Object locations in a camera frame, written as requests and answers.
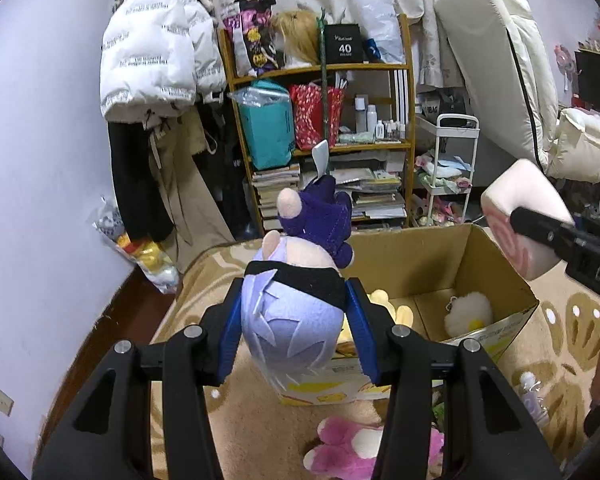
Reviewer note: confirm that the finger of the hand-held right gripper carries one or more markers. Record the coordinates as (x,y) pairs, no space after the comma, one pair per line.
(540,227)

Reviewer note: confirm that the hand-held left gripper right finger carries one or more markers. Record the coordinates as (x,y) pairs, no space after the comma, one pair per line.
(365,340)

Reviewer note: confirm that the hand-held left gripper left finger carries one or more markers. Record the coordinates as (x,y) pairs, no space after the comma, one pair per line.
(229,345)

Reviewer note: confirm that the yellow plush toy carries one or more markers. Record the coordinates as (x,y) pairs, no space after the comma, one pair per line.
(400,312)

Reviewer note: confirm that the pink swirl plush roll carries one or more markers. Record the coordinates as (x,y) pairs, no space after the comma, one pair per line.
(520,185)

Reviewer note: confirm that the lavender haired plush doll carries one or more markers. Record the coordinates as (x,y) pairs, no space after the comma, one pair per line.
(290,320)

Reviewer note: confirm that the printed cardboard box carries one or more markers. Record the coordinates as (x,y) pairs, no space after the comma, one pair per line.
(455,270)

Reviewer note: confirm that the white fluffy plush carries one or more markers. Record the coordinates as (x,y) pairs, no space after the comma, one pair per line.
(467,312)

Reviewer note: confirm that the cream paw cushion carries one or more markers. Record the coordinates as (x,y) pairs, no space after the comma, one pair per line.
(580,145)

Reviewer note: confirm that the pink plush toy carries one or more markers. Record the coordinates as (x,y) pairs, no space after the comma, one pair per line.
(350,450)

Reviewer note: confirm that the plastic bag of plush toys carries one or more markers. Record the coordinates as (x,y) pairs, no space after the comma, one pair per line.
(145,255)

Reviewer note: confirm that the white trolley cart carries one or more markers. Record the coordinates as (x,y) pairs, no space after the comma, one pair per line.
(457,119)

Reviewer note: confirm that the small lavender plush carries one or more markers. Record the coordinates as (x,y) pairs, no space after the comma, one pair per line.
(532,400)

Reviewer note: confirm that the black printed bag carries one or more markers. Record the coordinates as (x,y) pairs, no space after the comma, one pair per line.
(442,105)

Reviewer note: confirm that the stack of books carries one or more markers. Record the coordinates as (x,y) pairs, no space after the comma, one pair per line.
(275,195)

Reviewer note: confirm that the pile of magazines and papers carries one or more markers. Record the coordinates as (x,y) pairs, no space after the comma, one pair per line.
(375,180)

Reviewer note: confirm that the beige hanging coat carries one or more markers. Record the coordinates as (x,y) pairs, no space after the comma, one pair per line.
(180,185)

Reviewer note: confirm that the pink desk fan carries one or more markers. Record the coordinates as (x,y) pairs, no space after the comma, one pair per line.
(564,60)

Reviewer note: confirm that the dark hanging garment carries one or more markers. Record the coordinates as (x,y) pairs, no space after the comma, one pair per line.
(225,170)

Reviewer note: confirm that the black hanging coat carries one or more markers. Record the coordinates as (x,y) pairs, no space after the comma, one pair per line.
(130,185)

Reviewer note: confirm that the row of cosmetic bottles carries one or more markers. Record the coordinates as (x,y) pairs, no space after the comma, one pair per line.
(375,120)

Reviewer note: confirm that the cream folded mattress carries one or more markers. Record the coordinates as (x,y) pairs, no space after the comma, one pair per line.
(495,35)

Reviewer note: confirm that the teal bag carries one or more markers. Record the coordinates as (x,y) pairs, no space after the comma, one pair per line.
(267,130)

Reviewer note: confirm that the red patterned bag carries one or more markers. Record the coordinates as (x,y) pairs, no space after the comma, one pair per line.
(310,115)

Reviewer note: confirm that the wooden shelf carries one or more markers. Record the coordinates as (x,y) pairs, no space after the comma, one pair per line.
(370,66)

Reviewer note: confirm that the green stick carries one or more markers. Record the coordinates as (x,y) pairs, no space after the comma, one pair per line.
(324,100)

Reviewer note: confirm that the clear zip bag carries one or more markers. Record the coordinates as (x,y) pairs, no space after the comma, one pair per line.
(260,96)

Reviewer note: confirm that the clear plastic bag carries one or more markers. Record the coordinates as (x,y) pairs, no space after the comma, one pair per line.
(380,25)

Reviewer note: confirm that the black box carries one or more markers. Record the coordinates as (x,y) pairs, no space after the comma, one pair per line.
(344,45)

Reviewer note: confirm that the white puffer jacket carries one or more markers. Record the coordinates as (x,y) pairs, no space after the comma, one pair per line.
(150,50)

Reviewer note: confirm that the cartoon printed bag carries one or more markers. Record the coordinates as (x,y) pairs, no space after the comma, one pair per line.
(255,40)

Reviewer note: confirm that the blonde wig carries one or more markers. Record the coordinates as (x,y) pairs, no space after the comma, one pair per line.
(300,35)

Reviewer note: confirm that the white wall socket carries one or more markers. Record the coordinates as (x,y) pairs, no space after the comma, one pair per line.
(2,400)

